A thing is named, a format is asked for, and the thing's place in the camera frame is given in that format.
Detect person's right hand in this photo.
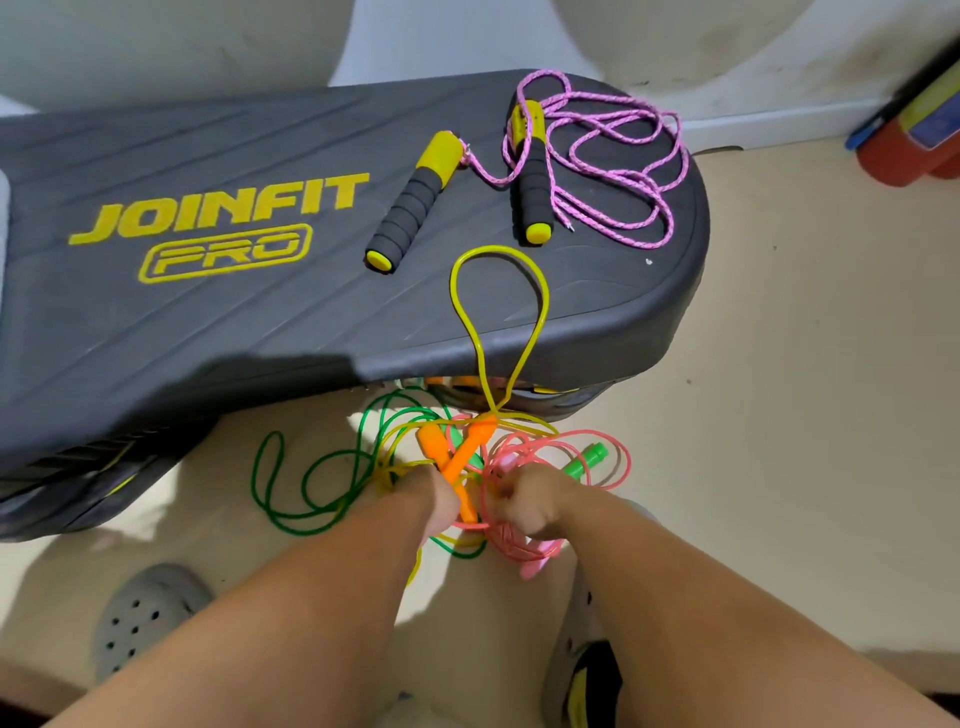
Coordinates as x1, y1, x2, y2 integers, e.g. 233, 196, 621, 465
487, 465, 599, 545

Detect person's left hand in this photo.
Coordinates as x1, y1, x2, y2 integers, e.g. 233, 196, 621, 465
382, 462, 467, 545

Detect orange handled yellow jump rope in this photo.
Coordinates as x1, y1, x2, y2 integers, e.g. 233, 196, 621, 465
390, 244, 554, 527

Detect pile of jump ropes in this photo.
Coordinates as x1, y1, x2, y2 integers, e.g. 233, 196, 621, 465
250, 382, 632, 582

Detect purple rope with foam handles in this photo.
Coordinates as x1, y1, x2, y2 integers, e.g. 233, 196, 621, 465
364, 70, 692, 275

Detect person's left forearm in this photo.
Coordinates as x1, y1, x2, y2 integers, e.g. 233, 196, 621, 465
45, 480, 452, 728

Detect person's right forearm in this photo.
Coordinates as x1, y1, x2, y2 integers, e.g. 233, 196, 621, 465
562, 487, 960, 728

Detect person's left grey shoe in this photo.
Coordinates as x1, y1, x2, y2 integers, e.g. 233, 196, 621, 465
90, 562, 215, 684

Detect black aerobic step platform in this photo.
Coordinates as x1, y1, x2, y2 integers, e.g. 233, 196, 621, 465
0, 70, 711, 542

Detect red fire extinguisher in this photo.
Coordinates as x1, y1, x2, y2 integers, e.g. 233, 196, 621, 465
844, 45, 960, 189

